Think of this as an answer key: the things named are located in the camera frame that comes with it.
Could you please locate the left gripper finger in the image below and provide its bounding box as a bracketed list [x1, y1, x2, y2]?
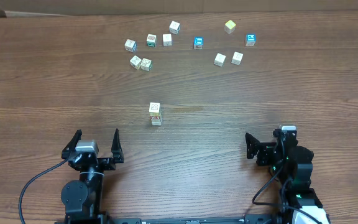
[62, 129, 82, 159]
[111, 129, 124, 164]

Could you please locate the wooden block red three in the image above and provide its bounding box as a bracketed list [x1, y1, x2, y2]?
[151, 119, 162, 124]

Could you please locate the wooden block red thirteen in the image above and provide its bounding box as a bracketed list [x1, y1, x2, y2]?
[150, 113, 161, 120]

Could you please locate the wooden block number four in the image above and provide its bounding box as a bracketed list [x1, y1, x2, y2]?
[149, 102, 160, 114]

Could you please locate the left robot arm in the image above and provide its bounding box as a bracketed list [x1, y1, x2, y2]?
[61, 129, 124, 223]

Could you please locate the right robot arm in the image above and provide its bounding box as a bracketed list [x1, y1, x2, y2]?
[244, 126, 331, 224]

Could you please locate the wooden block blue H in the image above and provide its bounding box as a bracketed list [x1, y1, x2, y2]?
[231, 52, 243, 65]

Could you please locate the wooden block yellow edge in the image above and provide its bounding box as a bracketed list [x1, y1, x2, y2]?
[130, 55, 142, 70]

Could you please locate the wooden block green edge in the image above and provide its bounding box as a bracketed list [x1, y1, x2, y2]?
[140, 58, 152, 72]

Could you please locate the wooden block yellow side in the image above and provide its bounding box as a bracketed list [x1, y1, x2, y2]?
[214, 53, 226, 67]

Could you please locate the wooden block blue side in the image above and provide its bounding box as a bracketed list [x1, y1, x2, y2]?
[124, 39, 137, 52]

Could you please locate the blue top block right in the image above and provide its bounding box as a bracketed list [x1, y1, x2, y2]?
[246, 34, 256, 47]

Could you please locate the wooden block green letter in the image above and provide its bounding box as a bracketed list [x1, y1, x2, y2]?
[146, 34, 157, 47]

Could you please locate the blue top wooden block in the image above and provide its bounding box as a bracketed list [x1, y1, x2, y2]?
[193, 37, 203, 49]

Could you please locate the plain wooden block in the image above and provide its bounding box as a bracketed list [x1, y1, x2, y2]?
[162, 34, 172, 47]

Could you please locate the yellow top wooden block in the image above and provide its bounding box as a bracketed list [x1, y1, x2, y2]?
[224, 20, 236, 34]

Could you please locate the wooden block far top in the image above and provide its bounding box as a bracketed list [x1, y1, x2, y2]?
[169, 21, 180, 35]

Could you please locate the cardboard backdrop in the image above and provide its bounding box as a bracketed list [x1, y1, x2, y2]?
[0, 0, 358, 17]

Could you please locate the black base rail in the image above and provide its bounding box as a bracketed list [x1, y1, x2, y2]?
[56, 214, 316, 224]

